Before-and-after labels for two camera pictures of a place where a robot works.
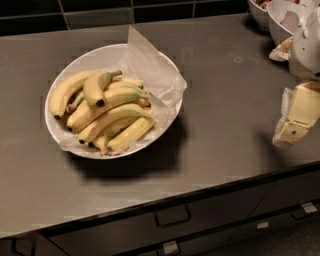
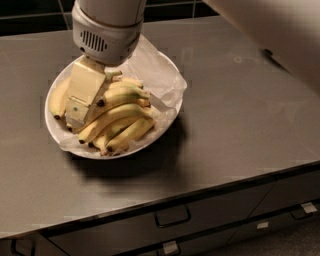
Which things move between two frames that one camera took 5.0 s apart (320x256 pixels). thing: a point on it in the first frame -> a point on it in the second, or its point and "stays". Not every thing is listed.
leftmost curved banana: x=59 y=90 stays
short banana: x=95 y=84 stays
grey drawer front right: x=288 y=193 stays
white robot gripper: x=306 y=53 -> x=108 y=42
